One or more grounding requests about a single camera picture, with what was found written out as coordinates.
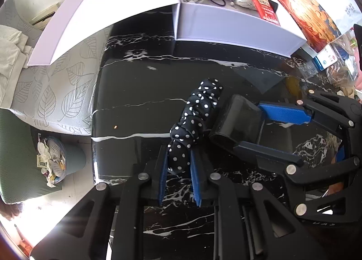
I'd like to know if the black shiny case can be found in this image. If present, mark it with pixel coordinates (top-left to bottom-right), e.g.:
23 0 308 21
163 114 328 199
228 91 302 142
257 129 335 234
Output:
209 94 265 149

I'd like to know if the red snack packet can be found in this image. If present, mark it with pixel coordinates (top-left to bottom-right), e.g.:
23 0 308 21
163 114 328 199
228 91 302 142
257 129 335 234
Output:
252 0 280 26

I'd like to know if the green chair cushion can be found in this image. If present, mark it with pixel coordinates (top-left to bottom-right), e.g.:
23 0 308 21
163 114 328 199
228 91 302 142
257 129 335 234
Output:
0 109 63 204

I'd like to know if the white crumpled cloth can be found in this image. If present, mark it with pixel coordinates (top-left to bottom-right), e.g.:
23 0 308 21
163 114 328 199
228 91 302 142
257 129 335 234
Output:
0 25 33 109

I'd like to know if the clear plastic bag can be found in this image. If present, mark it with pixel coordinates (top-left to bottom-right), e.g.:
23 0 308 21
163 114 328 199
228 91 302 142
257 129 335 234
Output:
295 28 360 88

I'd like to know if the large white orange bag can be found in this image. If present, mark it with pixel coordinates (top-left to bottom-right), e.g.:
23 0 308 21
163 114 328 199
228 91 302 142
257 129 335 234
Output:
278 0 361 53

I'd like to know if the blue white medicine box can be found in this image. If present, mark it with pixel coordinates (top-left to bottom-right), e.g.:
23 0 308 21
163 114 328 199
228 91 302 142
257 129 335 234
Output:
301 43 338 71

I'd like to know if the white open gift box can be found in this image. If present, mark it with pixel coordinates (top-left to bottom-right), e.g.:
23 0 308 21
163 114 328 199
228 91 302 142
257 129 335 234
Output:
29 0 306 66

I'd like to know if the grey leaf pattern pillow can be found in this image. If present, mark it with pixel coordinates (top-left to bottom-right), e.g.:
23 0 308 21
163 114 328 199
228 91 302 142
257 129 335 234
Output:
1 0 111 136

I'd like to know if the blue waste bin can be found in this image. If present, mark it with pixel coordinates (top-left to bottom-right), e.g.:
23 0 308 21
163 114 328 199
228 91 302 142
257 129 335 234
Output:
36 134 86 188

